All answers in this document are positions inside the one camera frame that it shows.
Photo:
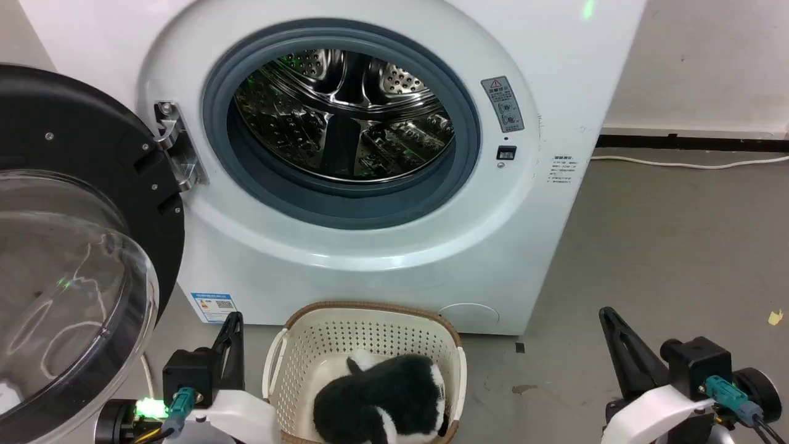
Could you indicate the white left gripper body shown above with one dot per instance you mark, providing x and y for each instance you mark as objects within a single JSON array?
[{"x": 243, "y": 419}]

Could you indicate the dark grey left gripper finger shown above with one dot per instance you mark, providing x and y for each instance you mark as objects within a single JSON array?
[{"x": 231, "y": 364}]

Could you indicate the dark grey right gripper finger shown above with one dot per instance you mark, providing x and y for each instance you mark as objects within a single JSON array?
[{"x": 632, "y": 361}]

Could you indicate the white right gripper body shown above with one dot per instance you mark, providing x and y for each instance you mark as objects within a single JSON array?
[{"x": 653, "y": 419}]

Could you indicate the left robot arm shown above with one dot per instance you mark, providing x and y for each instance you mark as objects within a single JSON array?
[{"x": 114, "y": 422}]

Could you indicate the white front-load washing machine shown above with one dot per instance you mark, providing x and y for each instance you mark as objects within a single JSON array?
[{"x": 370, "y": 271}]

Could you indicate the blue white energy label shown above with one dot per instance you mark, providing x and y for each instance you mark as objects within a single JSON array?
[{"x": 213, "y": 307}]

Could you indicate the black and white plush toy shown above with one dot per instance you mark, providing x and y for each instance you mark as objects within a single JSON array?
[{"x": 382, "y": 398}]

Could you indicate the white perforated laundry basket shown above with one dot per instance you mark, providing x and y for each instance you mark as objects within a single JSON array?
[{"x": 370, "y": 336}]

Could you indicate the yellow paper scrap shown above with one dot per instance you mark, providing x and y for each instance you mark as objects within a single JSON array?
[{"x": 775, "y": 317}]

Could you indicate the round white filter cover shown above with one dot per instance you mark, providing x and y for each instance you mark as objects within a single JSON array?
[{"x": 470, "y": 314}]

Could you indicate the metal door hinge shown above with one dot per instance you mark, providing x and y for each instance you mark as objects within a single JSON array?
[{"x": 179, "y": 151}]

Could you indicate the black door latch slot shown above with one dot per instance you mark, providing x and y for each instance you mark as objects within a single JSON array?
[{"x": 506, "y": 153}]

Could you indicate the grey rubber door gasket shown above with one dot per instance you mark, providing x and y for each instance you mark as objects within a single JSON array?
[{"x": 213, "y": 117}]

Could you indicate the steel washer drum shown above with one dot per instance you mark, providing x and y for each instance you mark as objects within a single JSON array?
[{"x": 345, "y": 123}]

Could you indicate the grey warning sticker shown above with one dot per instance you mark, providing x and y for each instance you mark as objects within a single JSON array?
[{"x": 503, "y": 105}]

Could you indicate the black round washer door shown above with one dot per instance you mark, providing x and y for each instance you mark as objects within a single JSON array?
[{"x": 74, "y": 123}]

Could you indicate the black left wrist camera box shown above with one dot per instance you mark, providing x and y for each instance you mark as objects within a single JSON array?
[{"x": 188, "y": 369}]

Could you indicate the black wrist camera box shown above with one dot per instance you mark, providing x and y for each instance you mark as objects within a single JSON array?
[
  {"x": 699, "y": 364},
  {"x": 188, "y": 369}
]

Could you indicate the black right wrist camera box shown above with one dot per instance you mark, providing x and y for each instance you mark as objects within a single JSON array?
[{"x": 699, "y": 364}]

